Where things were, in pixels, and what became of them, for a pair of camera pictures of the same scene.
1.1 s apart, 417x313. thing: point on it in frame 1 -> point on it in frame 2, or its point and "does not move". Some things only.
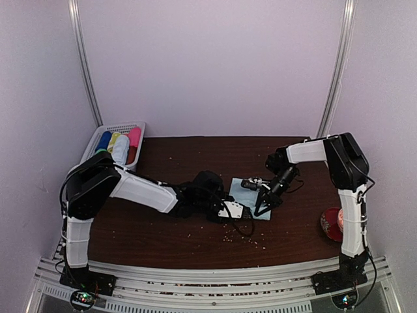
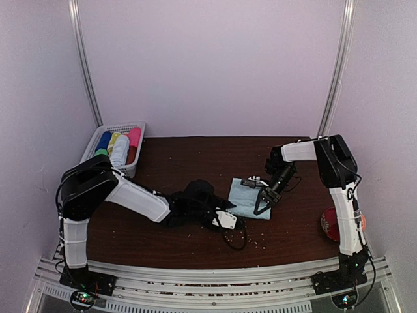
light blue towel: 120,149 does not move
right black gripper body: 286,175 does not move
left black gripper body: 204,206 -> 196,215
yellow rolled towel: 113,137 does not move
